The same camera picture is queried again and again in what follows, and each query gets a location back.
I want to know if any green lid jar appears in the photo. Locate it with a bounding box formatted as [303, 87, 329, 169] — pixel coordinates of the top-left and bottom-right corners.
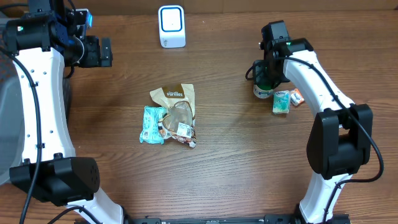
[253, 80, 274, 99]

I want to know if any teal gum packet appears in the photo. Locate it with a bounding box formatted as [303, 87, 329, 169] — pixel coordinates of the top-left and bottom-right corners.
[272, 90, 290, 114]

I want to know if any orange snack packet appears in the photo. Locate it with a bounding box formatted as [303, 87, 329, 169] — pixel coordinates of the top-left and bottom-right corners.
[290, 88, 305, 106]

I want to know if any teal tissue packet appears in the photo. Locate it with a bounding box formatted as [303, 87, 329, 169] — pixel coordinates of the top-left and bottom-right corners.
[139, 106, 167, 144]

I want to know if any brown PanTree snack bag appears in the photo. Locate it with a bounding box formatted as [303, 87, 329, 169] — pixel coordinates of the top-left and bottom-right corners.
[150, 83, 197, 148]

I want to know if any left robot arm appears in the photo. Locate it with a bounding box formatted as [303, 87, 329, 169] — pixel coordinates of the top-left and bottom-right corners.
[2, 0, 129, 223]

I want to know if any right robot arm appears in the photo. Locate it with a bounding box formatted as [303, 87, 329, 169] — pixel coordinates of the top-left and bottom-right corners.
[246, 21, 375, 223]

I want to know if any white barcode scanner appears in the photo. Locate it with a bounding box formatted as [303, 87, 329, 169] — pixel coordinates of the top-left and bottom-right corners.
[158, 5, 186, 49]

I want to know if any grey plastic shopping basket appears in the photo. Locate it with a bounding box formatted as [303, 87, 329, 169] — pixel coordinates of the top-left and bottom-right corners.
[0, 18, 72, 186]

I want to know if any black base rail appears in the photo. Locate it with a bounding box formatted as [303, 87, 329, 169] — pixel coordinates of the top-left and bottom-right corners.
[130, 213, 351, 224]

